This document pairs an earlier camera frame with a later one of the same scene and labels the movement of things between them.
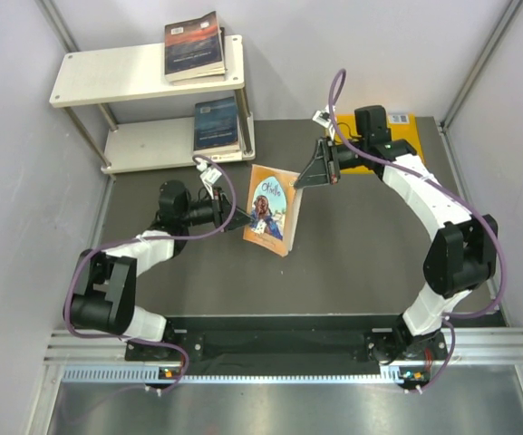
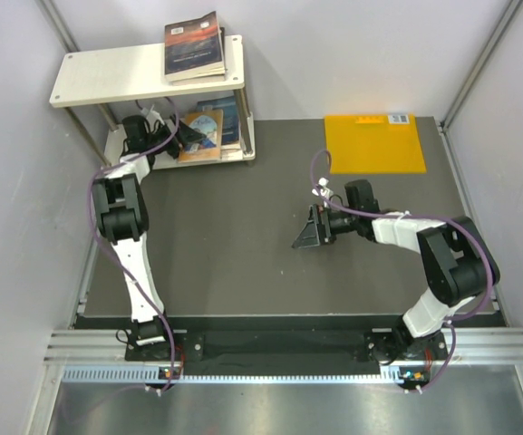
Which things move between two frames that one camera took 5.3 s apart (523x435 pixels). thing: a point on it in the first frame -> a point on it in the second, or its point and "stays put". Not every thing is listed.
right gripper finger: (316, 172) -> (315, 232)
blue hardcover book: (215, 122) stays put
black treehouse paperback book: (210, 79) stays put
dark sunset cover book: (193, 49) stays put
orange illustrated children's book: (276, 207) -> (209, 123)
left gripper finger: (239, 217) -> (187, 135)
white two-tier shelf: (112, 74) stays put
